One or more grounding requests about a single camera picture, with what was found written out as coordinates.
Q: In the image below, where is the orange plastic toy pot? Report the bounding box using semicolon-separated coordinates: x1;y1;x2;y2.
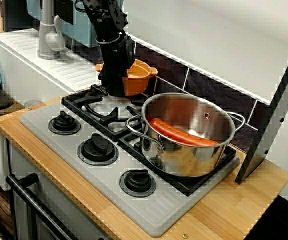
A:
95;59;158;97

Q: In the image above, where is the red toy sausage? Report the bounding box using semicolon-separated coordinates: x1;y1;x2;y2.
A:
148;117;219;147

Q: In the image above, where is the wooden countertop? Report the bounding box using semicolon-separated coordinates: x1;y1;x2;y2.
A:
0;79;288;240

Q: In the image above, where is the black oven door handle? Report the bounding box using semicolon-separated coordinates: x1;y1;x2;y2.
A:
5;173;77;240

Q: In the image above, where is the white oven door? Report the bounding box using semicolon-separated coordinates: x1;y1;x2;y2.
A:
6;139;109;240

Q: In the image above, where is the stainless steel pot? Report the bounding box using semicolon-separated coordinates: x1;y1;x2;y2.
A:
126;92;246;178

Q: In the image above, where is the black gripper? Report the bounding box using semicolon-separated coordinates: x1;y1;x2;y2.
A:
97;34;135;97

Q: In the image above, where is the grey toy stove panel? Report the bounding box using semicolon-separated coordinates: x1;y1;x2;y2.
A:
19;99;241;238

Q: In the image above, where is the white black-edged side panel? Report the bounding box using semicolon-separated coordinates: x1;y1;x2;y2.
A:
235;32;288;186

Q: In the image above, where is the white sink unit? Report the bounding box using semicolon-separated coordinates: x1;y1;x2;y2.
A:
0;27;104;192

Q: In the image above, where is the black stove knob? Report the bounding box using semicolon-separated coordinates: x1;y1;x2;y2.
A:
119;169;157;199
77;133;119;167
47;111;81;137

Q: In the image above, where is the grey toy faucet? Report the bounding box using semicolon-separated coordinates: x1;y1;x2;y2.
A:
36;0;66;60

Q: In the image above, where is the light blue box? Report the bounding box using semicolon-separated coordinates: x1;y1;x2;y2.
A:
26;0;100;48

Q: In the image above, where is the black burner grate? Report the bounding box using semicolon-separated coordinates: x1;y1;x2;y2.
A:
61;83;237;198

